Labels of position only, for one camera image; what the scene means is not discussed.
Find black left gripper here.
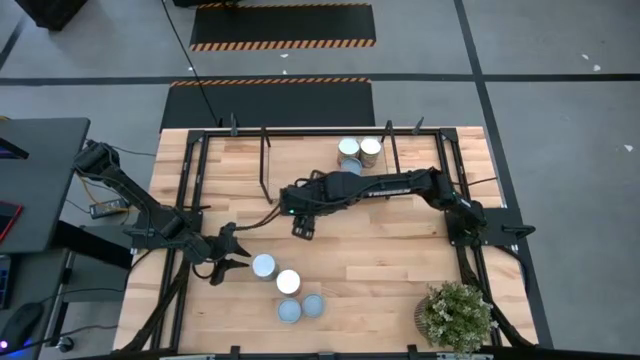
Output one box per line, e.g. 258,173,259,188
186,222,253,287

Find teal and pink cup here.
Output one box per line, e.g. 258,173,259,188
301,293,327,320

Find wooden shelf black metal legs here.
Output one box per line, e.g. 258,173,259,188
256,118,401,206

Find black mat hazard-striped edge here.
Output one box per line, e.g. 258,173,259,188
189,2,377,52
159,77,376,132

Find black power adapter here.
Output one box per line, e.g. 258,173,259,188
88,198,130,220

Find woven plant pot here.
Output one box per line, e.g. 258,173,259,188
413,297,436,342

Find grey side table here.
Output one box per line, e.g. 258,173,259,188
0,248,76,360

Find green artificial plant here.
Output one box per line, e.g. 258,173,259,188
424,280,499,356

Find grey desk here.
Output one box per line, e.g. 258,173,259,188
0,117,91,255

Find black computer mouse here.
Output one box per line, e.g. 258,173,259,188
0,301,45,352

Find red-edged black phone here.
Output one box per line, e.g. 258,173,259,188
0,201,25,244

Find dark keyboard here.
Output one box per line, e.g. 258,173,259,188
0,254,13,310

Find dark laptop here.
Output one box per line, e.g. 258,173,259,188
0,137,30,161

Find black box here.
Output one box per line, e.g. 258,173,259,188
14,0,90,32

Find black cable bundle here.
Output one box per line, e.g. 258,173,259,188
119,247,194,352
457,244,537,349

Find thin black cable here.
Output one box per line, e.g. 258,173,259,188
110,143,157,158

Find long black floor cable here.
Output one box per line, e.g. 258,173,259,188
159,0,224,127

